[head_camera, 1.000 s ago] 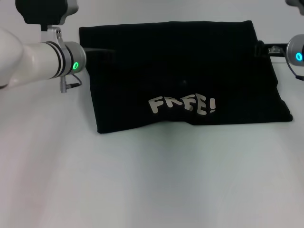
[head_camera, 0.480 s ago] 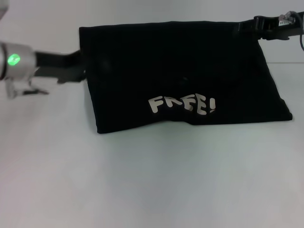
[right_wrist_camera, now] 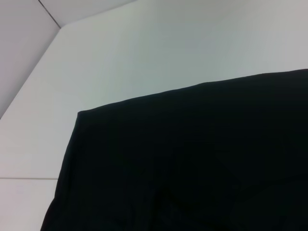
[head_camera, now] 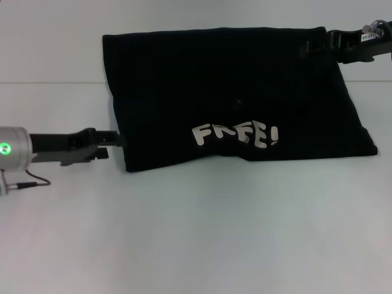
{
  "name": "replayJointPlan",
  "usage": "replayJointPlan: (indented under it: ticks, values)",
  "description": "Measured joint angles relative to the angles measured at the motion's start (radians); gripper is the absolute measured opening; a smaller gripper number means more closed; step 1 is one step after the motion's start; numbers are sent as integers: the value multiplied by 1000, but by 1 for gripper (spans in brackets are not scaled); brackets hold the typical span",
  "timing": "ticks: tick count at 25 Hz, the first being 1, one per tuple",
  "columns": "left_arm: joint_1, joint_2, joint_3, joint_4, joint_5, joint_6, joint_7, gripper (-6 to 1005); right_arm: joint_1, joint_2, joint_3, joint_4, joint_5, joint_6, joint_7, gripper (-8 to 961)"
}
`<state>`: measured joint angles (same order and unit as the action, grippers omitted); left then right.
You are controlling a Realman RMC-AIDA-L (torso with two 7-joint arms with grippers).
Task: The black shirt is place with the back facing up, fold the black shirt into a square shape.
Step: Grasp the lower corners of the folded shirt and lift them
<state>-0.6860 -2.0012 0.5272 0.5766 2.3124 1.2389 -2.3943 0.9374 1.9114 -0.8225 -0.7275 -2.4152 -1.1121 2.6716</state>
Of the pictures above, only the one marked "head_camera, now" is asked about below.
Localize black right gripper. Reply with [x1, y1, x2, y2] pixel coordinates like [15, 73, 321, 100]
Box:
[298, 23, 392, 64]

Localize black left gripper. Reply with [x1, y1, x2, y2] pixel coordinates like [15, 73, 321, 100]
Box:
[29, 127, 127, 168]

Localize black t-shirt with white print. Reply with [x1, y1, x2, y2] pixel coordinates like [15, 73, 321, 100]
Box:
[102, 26, 379, 174]

